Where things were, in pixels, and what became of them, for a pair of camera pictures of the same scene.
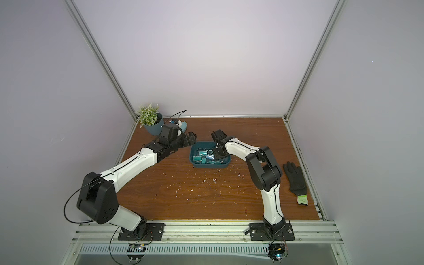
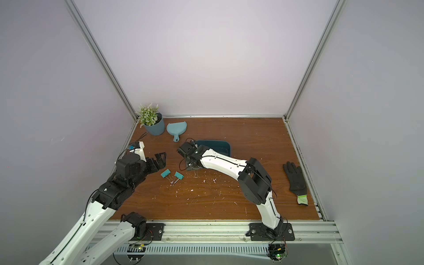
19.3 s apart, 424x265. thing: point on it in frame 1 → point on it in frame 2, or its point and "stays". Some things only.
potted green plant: [149, 116] stays
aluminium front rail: [204, 233] stays
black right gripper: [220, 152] → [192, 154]
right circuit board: [277, 252] stays
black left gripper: [185, 142] → [160, 164]
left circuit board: [136, 252] stays
